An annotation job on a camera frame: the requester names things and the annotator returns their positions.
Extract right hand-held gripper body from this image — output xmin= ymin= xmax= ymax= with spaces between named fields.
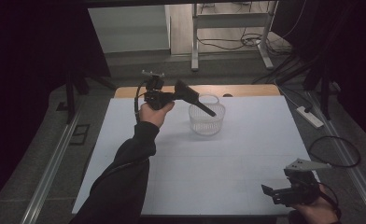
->
xmin=270 ymin=158 xmax=332 ymax=207

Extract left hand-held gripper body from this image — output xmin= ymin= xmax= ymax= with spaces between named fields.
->
xmin=141 ymin=69 xmax=175 ymax=111

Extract black comb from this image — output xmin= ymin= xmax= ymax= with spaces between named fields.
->
xmin=173 ymin=79 xmax=218 ymax=118

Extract white plastic basket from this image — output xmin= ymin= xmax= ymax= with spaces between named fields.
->
xmin=188 ymin=93 xmax=226 ymax=136

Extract person's left hand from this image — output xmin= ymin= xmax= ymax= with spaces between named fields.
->
xmin=138 ymin=100 xmax=176 ymax=129

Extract person's right hand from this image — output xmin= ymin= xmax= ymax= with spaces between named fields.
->
xmin=290 ymin=185 xmax=338 ymax=224

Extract white table mat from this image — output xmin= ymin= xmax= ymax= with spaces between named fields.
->
xmin=72 ymin=95 xmax=321 ymax=217

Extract white power strip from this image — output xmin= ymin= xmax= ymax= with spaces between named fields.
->
xmin=296 ymin=105 xmax=325 ymax=129

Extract black floor plate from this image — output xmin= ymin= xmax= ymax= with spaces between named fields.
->
xmin=69 ymin=123 xmax=92 ymax=146

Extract black tripod stand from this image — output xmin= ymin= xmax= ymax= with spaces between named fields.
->
xmin=63 ymin=66 xmax=119 ymax=125
xmin=302 ymin=60 xmax=334 ymax=121

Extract white metal stand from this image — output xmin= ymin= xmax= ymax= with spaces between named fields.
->
xmin=190 ymin=0 xmax=279 ymax=72

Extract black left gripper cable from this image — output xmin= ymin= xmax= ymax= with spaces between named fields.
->
xmin=134 ymin=79 xmax=150 ymax=124

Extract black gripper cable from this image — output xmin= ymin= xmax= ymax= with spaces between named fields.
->
xmin=134 ymin=79 xmax=150 ymax=124
xmin=319 ymin=182 xmax=343 ymax=220

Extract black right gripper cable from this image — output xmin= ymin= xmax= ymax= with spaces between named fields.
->
xmin=319 ymin=182 xmax=343 ymax=220

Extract aluminium rail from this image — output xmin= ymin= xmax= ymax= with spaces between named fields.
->
xmin=21 ymin=110 xmax=83 ymax=224
xmin=306 ymin=90 xmax=366 ymax=224

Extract black looped cable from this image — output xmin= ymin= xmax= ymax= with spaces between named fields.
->
xmin=307 ymin=135 xmax=362 ymax=169

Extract black floor cables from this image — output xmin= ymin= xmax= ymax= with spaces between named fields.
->
xmin=196 ymin=0 xmax=308 ymax=55

